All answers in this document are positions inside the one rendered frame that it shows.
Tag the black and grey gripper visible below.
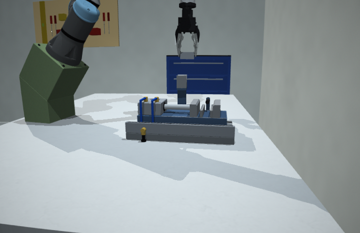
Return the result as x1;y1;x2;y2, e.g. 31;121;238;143
175;2;200;57

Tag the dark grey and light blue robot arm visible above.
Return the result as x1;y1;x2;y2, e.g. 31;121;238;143
46;0;100;66

